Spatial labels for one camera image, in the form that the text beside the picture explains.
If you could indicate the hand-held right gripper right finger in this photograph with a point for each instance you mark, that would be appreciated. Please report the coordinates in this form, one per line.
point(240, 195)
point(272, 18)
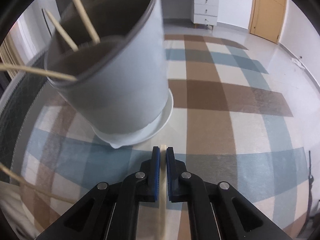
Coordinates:
point(168, 177)

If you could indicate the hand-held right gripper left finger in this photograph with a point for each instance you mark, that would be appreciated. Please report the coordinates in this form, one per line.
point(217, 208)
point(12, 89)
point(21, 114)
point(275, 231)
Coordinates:
point(156, 177)

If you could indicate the white grey utensil holder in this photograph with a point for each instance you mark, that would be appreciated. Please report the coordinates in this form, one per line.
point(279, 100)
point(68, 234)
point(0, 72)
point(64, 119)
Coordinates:
point(120, 92)

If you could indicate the plaid mat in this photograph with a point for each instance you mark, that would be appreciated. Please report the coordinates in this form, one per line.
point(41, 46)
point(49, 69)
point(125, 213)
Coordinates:
point(225, 105)

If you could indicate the black thin stand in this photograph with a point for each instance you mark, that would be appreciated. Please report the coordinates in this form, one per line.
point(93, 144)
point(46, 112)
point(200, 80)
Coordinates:
point(310, 180)

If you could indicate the dark grey quilted mattress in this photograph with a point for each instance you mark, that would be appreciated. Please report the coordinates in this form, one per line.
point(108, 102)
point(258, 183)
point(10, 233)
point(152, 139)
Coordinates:
point(15, 110)

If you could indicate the white dressing table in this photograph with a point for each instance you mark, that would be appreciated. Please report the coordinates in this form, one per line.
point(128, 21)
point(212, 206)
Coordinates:
point(205, 7)

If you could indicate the wooden door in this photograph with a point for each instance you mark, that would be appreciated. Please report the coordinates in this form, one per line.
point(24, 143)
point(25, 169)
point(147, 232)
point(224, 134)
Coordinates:
point(267, 12)

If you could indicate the beige curtain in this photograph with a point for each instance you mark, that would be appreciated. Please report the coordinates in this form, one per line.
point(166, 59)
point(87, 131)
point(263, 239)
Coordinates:
point(10, 52)

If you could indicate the grey bed frame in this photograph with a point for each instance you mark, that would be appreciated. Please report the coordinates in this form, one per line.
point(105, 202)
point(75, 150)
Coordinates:
point(30, 105)

